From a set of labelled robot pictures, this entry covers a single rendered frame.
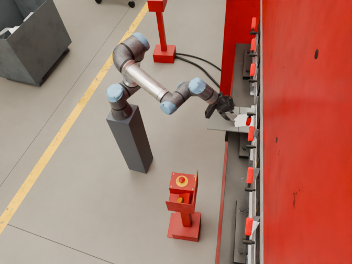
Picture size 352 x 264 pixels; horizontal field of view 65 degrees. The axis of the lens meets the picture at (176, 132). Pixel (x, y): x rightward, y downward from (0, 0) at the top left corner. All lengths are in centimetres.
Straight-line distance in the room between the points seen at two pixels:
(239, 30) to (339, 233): 198
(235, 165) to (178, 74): 195
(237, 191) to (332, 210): 115
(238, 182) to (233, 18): 122
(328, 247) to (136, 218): 211
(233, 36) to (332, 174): 195
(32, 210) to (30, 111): 122
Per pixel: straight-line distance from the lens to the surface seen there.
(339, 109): 45
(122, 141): 223
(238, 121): 164
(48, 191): 286
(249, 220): 105
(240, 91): 197
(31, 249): 273
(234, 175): 160
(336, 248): 43
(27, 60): 353
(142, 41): 159
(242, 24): 226
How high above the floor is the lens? 230
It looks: 55 degrees down
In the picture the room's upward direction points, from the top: 8 degrees counter-clockwise
